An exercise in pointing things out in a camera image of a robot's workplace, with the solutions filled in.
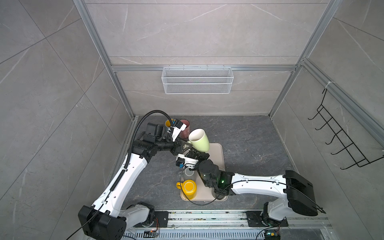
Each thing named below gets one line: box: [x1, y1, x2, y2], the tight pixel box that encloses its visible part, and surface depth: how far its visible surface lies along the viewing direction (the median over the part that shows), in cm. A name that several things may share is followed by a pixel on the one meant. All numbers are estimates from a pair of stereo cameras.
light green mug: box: [187, 128, 210, 153], surface depth 70 cm
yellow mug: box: [176, 179, 198, 200], surface depth 76 cm
